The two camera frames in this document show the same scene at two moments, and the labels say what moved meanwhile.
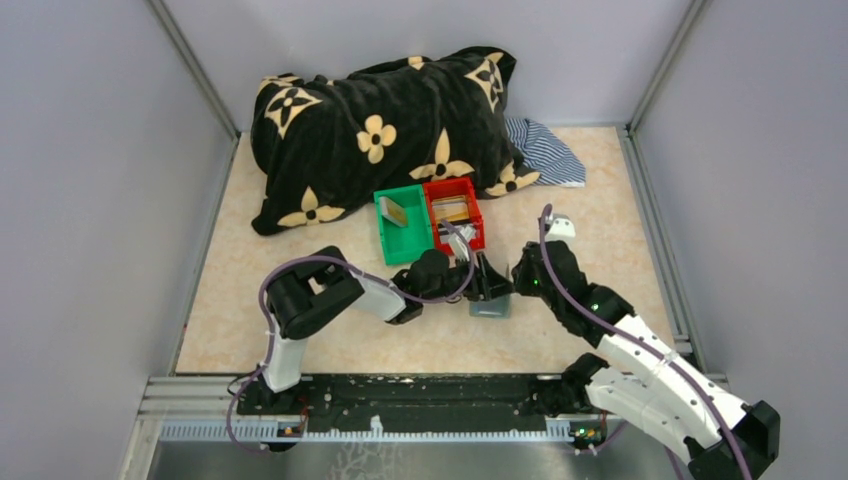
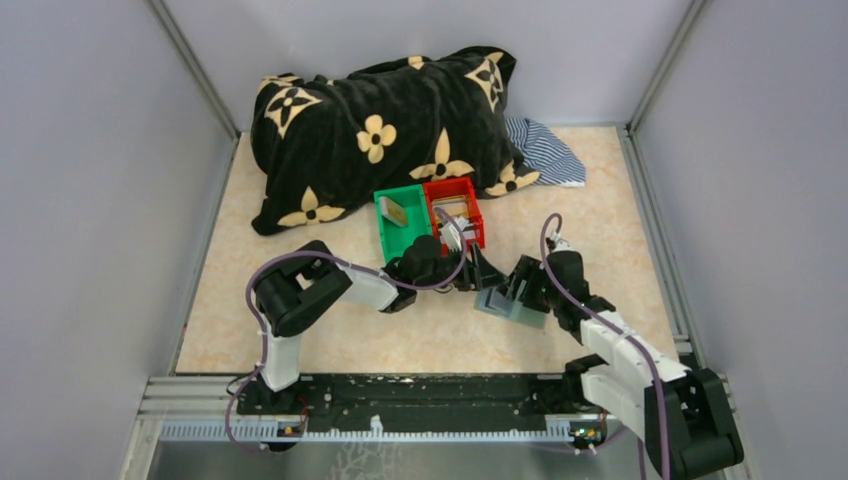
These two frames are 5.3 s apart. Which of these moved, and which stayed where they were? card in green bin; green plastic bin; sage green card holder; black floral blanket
Moved: sage green card holder
Stayed: black floral blanket; green plastic bin; card in green bin
